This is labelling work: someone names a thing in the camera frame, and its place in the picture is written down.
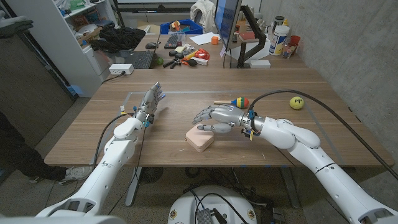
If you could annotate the computer monitor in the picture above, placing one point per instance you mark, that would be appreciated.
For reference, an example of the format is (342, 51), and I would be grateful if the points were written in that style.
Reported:
(225, 18)

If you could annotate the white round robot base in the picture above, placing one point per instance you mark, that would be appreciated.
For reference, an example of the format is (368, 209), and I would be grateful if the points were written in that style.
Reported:
(186, 205)

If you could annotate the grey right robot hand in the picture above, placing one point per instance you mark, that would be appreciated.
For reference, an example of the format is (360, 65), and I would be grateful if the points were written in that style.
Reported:
(228, 115)

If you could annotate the red cup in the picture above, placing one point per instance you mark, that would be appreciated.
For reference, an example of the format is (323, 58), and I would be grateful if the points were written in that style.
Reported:
(295, 40)

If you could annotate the small green ball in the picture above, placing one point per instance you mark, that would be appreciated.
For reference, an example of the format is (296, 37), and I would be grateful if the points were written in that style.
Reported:
(160, 61)

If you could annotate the grey table leg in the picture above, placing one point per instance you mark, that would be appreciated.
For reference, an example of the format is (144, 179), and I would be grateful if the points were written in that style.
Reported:
(290, 188)
(133, 186)

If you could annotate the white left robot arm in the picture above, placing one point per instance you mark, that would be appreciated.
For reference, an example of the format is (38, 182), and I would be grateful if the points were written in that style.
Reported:
(102, 171)

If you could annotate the white shelf unit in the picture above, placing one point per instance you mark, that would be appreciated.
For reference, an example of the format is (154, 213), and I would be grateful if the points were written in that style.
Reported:
(56, 46)

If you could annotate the yellow tennis ball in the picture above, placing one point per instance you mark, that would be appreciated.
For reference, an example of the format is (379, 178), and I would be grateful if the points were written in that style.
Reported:
(297, 102)

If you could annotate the blue plastic bin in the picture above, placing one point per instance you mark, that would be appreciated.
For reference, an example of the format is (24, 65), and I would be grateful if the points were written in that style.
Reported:
(194, 29)

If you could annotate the black crumpled cloth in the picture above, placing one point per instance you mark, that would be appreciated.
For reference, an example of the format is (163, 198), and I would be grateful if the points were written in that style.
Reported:
(119, 39)

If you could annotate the black laptop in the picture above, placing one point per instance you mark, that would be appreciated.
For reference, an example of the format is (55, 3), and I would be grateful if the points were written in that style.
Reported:
(143, 59)

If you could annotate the red plastic bag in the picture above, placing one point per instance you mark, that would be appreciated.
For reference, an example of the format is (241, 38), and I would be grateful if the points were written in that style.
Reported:
(202, 54)

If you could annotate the black round fan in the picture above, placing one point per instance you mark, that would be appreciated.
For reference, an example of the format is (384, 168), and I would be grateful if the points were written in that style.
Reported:
(151, 175)

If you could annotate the small black keyboard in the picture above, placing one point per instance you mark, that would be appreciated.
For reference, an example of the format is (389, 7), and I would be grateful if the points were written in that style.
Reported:
(172, 41)

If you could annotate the orange cube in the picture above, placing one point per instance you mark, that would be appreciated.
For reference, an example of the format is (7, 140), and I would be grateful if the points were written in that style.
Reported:
(214, 40)

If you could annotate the black computer mouse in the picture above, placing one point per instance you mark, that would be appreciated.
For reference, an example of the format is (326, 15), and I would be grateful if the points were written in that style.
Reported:
(151, 45)

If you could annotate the person's black trouser leg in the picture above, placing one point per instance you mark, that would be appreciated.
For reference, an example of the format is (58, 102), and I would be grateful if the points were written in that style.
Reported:
(21, 155)

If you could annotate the striped wooden maraca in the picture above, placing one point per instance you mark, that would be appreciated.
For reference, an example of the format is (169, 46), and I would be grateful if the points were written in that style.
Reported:
(241, 102)

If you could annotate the pink square jewelry box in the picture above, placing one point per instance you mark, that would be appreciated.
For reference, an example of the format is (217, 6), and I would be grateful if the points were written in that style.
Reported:
(199, 141)

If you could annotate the white power strip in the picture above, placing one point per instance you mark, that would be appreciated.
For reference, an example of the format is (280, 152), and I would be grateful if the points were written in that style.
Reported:
(119, 69)

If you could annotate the white jacket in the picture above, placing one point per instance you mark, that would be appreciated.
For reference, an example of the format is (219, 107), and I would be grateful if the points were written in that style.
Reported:
(203, 12)

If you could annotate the white sneaker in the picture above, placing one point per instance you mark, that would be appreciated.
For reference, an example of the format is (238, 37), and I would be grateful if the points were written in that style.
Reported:
(76, 174)

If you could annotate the white flat box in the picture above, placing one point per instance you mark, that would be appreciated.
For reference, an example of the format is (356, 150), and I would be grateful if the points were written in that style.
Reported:
(259, 64)

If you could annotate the grey glove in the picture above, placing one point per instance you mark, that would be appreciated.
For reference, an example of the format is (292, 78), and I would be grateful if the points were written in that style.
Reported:
(15, 27)

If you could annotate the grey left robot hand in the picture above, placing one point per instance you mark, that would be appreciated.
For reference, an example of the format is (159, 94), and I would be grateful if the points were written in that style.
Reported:
(148, 104)

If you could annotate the white paper sheet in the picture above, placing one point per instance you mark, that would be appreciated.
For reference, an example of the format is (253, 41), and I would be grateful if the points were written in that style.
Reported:
(200, 39)

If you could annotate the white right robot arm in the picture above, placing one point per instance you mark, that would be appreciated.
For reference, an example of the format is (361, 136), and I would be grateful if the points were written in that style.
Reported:
(335, 180)

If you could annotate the white wipes canister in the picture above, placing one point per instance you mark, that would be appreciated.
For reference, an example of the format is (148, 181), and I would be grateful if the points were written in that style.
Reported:
(278, 40)

